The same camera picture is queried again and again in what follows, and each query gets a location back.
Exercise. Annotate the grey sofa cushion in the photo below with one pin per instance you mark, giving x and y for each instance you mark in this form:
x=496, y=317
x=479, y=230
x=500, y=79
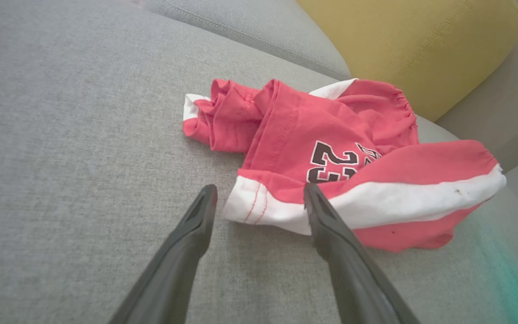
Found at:
x=250, y=31

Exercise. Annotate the red shorts with white hem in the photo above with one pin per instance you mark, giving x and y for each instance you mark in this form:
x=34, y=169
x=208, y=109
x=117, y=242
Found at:
x=308, y=130

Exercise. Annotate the yellow sofa cushion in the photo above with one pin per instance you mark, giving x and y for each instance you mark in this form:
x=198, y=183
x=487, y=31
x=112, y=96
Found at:
x=421, y=45

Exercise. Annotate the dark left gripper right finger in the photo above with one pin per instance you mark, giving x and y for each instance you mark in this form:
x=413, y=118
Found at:
x=353, y=270

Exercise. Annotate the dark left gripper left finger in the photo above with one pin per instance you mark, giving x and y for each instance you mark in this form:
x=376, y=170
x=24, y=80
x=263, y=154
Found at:
x=182, y=261

